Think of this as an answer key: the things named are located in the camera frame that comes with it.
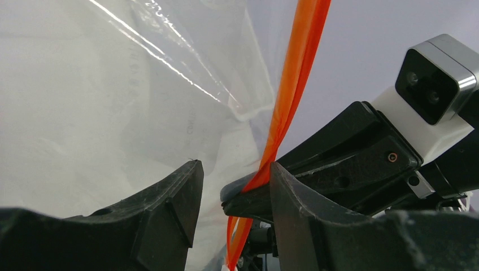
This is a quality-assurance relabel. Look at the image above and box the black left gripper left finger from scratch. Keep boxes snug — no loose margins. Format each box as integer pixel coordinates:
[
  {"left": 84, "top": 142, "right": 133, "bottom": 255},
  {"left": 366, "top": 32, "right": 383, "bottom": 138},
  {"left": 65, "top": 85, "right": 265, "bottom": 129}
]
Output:
[{"left": 1, "top": 160, "right": 204, "bottom": 270}]

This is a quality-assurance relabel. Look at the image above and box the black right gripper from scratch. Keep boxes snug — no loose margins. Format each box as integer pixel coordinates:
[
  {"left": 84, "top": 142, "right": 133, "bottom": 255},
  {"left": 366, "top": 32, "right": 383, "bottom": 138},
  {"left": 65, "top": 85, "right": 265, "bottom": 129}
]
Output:
[{"left": 278, "top": 102, "right": 478, "bottom": 215}]

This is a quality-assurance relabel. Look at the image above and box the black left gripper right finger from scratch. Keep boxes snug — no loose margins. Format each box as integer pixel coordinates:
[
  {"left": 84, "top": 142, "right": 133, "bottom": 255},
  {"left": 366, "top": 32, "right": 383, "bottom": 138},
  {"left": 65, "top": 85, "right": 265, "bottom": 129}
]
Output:
[{"left": 270, "top": 163, "right": 478, "bottom": 270}]

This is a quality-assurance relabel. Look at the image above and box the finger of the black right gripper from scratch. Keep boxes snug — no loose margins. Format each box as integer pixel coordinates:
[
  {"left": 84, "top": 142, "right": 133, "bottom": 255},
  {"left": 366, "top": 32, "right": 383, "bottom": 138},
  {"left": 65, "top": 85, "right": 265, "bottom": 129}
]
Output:
[{"left": 220, "top": 178, "right": 273, "bottom": 221}]

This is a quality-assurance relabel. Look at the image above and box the clear orange zip bag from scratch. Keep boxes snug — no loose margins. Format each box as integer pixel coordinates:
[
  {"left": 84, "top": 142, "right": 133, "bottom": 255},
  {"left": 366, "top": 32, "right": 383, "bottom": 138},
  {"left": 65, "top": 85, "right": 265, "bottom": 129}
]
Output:
[{"left": 1, "top": 1, "right": 330, "bottom": 270}]

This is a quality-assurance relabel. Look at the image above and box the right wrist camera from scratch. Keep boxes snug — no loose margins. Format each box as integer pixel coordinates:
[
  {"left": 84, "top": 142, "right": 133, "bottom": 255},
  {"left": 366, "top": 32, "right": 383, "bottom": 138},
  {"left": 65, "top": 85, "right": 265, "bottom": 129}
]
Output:
[{"left": 372, "top": 34, "right": 478, "bottom": 164}]

